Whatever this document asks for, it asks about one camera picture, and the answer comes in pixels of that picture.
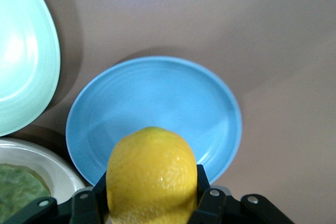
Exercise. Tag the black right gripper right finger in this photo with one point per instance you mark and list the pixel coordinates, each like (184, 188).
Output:
(218, 205)

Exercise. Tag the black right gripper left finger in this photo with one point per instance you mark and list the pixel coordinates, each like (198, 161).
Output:
(86, 205)

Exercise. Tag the green lettuce leaf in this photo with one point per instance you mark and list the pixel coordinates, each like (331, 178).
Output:
(18, 190)

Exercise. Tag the yellow lemon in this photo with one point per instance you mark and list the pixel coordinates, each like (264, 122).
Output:
(152, 174)

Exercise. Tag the pale beige plate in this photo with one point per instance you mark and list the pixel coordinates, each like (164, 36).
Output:
(57, 171)

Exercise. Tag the blue plate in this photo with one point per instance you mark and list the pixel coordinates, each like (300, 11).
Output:
(162, 103)

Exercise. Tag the mint green plate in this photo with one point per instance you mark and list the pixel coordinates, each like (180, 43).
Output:
(23, 51)

